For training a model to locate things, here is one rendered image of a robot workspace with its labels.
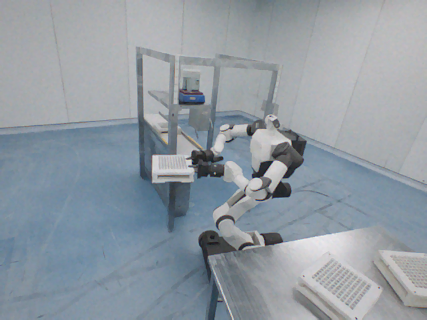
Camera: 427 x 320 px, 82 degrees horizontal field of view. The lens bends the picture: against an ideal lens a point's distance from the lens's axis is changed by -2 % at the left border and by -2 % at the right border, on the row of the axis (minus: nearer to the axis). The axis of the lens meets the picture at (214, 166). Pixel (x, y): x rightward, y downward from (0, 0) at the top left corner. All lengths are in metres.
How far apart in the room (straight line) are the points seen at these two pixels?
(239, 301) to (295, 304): 0.23
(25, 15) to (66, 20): 0.55
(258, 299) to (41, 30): 4.96
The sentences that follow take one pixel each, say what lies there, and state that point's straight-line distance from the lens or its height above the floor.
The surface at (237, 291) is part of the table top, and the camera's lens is 1.12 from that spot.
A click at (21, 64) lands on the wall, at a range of 5.29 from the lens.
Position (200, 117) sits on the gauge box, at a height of 1.14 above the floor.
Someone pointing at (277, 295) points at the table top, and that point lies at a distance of 1.15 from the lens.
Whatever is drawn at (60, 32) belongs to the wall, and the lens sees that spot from 5.29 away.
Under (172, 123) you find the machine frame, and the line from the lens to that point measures 2.00.
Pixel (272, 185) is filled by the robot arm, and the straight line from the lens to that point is 1.36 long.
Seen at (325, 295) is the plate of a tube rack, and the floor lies 0.90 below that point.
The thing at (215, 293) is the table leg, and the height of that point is 0.63.
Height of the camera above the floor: 1.70
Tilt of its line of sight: 26 degrees down
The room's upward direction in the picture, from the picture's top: 7 degrees clockwise
